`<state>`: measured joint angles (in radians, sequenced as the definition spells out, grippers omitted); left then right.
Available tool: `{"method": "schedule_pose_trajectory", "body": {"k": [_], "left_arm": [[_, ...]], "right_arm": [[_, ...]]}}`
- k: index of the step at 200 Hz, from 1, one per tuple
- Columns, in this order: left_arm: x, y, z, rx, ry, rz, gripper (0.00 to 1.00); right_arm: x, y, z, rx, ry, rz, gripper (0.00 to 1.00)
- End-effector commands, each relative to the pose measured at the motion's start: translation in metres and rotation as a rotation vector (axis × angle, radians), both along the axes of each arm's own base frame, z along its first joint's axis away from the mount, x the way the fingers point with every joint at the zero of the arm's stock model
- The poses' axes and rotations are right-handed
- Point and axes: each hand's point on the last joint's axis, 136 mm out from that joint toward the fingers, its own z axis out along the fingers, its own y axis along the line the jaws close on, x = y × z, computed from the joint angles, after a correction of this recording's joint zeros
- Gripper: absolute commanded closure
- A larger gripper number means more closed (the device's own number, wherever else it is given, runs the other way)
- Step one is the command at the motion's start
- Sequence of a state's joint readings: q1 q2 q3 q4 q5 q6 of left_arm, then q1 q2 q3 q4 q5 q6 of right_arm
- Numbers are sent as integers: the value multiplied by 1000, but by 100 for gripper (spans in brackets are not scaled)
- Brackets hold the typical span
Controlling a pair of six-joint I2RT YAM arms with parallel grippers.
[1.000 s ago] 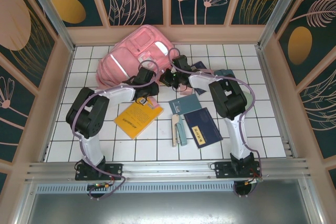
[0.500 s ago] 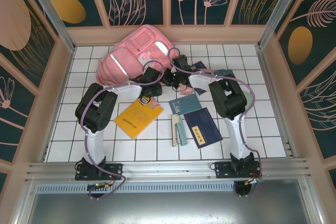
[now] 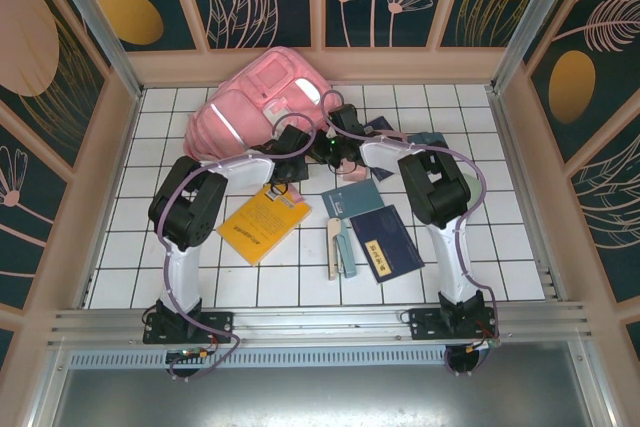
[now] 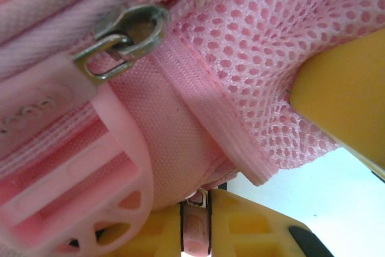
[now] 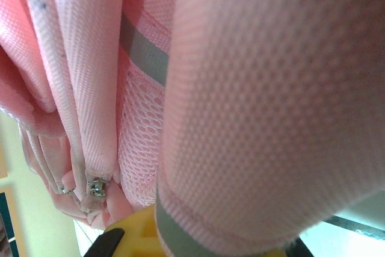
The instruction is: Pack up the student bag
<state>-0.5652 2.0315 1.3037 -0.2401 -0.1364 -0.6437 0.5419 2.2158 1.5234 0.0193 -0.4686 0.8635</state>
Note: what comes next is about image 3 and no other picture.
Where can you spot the small pink notepad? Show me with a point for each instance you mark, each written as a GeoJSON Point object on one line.
{"type": "Point", "coordinates": [295, 197]}

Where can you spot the small pink case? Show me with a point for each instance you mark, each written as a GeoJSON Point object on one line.
{"type": "Point", "coordinates": [356, 174]}

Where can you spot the navy book with barcode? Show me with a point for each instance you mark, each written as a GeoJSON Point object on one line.
{"type": "Point", "coordinates": [377, 123]}

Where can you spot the teal notebook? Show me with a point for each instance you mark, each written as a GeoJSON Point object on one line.
{"type": "Point", "coordinates": [355, 197]}

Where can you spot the pink backpack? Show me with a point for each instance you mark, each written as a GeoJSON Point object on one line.
{"type": "Point", "coordinates": [235, 107]}

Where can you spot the beige and teal stapler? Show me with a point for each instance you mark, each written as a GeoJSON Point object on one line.
{"type": "Point", "coordinates": [347, 257]}

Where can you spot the navy book with yellow label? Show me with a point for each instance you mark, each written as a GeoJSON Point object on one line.
{"type": "Point", "coordinates": [385, 247]}

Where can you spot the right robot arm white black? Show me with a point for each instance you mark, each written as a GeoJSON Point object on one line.
{"type": "Point", "coordinates": [447, 257]}

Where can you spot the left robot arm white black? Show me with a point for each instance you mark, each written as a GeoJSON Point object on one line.
{"type": "Point", "coordinates": [182, 267]}

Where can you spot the grey metal sheet panel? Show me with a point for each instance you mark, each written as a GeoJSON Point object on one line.
{"type": "Point", "coordinates": [320, 397]}

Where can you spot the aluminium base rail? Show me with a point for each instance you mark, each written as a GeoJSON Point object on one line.
{"type": "Point", "coordinates": [320, 322]}

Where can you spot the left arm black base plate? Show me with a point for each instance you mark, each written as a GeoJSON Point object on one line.
{"type": "Point", "coordinates": [217, 327]}

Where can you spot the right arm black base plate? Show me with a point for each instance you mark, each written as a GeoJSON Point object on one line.
{"type": "Point", "coordinates": [425, 322]}

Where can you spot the aluminium side rail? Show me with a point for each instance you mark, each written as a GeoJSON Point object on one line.
{"type": "Point", "coordinates": [531, 202]}

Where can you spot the aluminium frame post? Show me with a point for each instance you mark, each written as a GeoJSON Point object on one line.
{"type": "Point", "coordinates": [545, 12]}
{"type": "Point", "coordinates": [90, 12]}

